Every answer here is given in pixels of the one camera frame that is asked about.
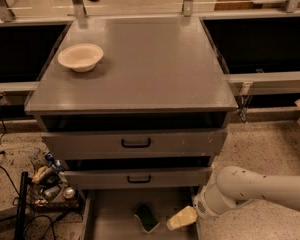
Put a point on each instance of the grey middle drawer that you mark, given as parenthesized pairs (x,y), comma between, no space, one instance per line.
(138,178)

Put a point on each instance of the grey drawer cabinet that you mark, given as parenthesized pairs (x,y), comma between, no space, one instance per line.
(156,74)

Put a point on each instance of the left metal frame rail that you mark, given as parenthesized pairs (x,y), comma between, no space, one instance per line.
(16,93)

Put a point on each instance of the metal frame rail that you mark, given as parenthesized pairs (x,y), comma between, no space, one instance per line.
(264,83)
(16,93)

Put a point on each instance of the grey top drawer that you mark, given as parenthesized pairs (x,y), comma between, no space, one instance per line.
(134,144)

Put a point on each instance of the grey bottom drawer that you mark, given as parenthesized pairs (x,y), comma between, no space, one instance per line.
(110,214)

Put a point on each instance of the white paper bowl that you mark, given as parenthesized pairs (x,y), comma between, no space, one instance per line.
(81,57)

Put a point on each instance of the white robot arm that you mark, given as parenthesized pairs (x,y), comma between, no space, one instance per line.
(234,188)

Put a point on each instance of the grey drawer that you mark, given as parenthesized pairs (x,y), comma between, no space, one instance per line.
(138,178)
(134,144)
(110,214)

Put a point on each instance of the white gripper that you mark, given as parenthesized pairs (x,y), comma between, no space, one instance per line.
(203,205)

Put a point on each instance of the right metal frame rail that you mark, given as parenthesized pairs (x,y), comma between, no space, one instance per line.
(264,83)

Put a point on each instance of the black metal stand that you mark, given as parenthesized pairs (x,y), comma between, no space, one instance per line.
(21,207)

